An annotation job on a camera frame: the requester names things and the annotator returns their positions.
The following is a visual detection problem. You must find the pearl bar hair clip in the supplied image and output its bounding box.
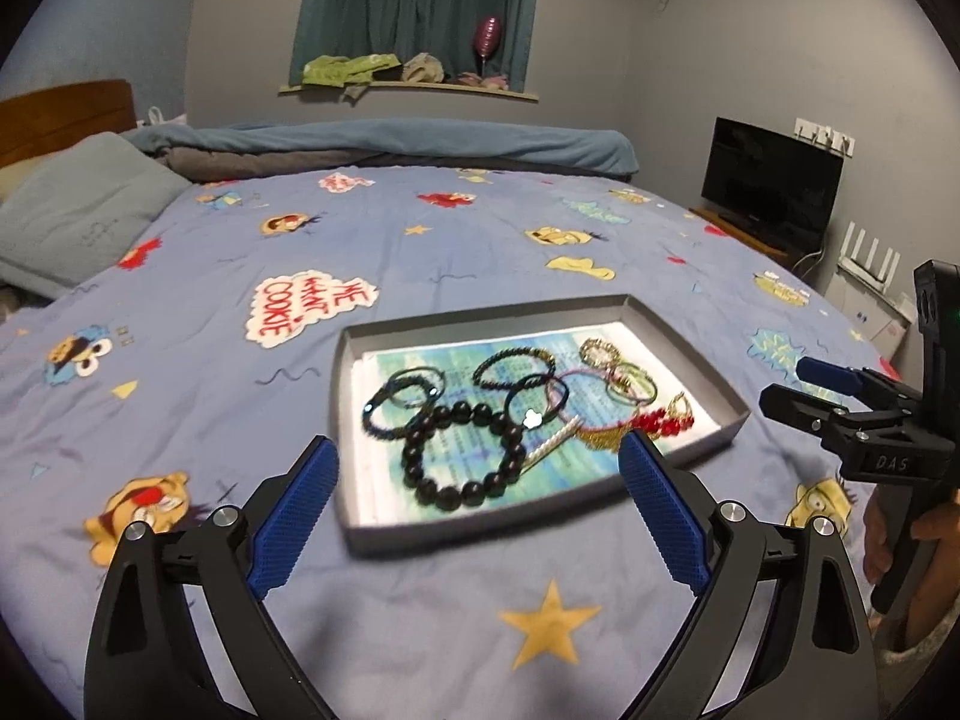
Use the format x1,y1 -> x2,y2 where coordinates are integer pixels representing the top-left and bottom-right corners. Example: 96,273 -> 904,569
521,416 -> 583,473

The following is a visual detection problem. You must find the dark purple braided bracelet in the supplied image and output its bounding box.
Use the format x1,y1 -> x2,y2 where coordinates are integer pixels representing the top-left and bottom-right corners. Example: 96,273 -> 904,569
361,365 -> 448,442

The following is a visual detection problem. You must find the right hand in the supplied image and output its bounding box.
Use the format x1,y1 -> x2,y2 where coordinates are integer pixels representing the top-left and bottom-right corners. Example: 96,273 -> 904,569
859,489 -> 960,653

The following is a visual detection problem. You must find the white wifi router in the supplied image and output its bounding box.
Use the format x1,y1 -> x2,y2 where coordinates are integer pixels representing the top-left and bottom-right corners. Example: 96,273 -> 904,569
836,221 -> 901,294

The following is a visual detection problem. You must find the wooden tv stand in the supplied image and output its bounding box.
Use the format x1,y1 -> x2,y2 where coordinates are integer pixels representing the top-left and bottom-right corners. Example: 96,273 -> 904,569
690,208 -> 804,268

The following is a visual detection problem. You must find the black television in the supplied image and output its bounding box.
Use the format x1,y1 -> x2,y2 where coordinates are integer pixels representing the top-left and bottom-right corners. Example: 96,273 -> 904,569
701,117 -> 844,254

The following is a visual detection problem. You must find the grey shallow box tray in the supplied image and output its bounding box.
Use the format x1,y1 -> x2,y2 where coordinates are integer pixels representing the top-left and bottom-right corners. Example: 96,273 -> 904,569
331,296 -> 750,554

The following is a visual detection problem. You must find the blue printed paper liner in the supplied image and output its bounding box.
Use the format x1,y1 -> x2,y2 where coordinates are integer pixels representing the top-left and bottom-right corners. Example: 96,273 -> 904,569
343,320 -> 722,530

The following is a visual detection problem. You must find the grey-blue pillow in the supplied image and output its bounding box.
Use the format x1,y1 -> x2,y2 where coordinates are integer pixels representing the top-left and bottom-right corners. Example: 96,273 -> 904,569
2,133 -> 190,301

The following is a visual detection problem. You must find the pink balloon on stand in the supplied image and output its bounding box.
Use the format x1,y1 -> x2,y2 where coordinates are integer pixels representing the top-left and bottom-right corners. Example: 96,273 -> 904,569
472,16 -> 503,76

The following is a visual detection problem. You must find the beige cloth on sill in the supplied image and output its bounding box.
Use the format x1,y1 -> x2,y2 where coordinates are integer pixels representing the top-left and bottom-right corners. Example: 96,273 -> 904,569
400,52 -> 446,85

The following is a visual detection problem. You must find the rolled blue grey blanket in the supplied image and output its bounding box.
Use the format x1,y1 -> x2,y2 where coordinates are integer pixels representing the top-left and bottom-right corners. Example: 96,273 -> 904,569
125,119 -> 638,182

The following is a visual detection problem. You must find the wooden window sill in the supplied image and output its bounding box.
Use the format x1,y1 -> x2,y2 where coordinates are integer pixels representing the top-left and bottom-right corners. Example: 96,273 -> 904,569
277,82 -> 540,104

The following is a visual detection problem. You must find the white plastic bag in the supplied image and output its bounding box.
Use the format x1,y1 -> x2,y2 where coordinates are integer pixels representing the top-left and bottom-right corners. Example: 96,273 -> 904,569
137,106 -> 189,128

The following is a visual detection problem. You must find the wooden headboard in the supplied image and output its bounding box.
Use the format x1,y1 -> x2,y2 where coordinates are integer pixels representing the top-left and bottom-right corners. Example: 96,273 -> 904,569
0,80 -> 137,167

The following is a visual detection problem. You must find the teal curtain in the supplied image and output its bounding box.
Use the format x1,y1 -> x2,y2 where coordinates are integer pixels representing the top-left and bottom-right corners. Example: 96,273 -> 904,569
288,0 -> 537,91

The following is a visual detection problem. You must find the green cloth on sill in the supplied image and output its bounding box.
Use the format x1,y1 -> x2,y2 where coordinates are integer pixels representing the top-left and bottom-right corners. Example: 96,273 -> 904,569
301,54 -> 400,88

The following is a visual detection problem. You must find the red bead bracelet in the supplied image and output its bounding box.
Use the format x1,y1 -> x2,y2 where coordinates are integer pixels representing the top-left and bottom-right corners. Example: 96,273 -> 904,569
632,404 -> 697,441

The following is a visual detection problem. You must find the pink cord bracelet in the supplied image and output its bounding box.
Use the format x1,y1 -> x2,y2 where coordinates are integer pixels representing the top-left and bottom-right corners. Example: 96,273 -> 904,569
545,367 -> 625,421

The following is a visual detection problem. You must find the gold chain necklace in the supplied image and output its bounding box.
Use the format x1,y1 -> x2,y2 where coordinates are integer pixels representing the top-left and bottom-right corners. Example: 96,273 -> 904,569
572,391 -> 697,455

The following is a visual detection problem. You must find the gold beaded bracelet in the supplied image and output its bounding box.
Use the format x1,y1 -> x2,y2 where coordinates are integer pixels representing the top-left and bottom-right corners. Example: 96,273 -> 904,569
577,336 -> 625,371

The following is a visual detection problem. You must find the wall hook rack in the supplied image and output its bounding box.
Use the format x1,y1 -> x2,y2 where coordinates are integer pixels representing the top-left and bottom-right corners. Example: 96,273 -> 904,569
793,117 -> 856,158

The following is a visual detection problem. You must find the small black bead bracelet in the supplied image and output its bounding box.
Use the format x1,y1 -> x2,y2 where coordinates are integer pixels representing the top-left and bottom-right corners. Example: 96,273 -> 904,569
472,344 -> 559,394

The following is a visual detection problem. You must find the large black bead bracelet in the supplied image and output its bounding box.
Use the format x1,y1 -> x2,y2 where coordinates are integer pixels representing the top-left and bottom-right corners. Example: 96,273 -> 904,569
400,400 -> 527,514

